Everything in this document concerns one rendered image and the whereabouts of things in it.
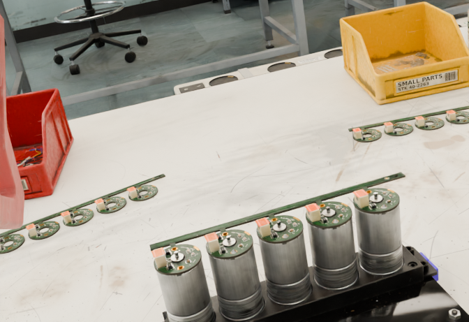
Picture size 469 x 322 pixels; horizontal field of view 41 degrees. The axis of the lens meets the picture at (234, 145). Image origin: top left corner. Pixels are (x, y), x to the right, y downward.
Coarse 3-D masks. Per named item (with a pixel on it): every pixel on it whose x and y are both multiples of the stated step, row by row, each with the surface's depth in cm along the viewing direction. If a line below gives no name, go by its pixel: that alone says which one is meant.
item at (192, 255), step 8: (168, 248) 33; (184, 248) 33; (192, 248) 33; (168, 256) 33; (184, 256) 33; (192, 256) 32; (200, 256) 32; (168, 264) 32; (176, 264) 32; (184, 264) 32; (192, 264) 32; (160, 272) 32; (168, 272) 31; (176, 272) 31; (184, 272) 31
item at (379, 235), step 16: (368, 192) 35; (368, 224) 34; (384, 224) 34; (400, 224) 34; (368, 240) 34; (384, 240) 34; (400, 240) 35; (368, 256) 35; (384, 256) 34; (400, 256) 35; (368, 272) 35; (384, 272) 35
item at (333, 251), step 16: (320, 240) 33; (336, 240) 33; (352, 240) 34; (320, 256) 34; (336, 256) 34; (352, 256) 34; (320, 272) 34; (336, 272) 34; (352, 272) 34; (336, 288) 34
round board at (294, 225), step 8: (280, 216) 34; (288, 216) 34; (272, 224) 34; (288, 224) 34; (296, 224) 33; (272, 232) 33; (280, 232) 33; (288, 232) 33; (296, 232) 33; (264, 240) 33; (272, 240) 32; (280, 240) 32; (288, 240) 32
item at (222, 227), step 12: (372, 180) 36; (384, 180) 36; (336, 192) 36; (348, 192) 36; (300, 204) 35; (252, 216) 35; (264, 216) 35; (204, 228) 34; (216, 228) 34; (228, 228) 34; (168, 240) 34; (180, 240) 34
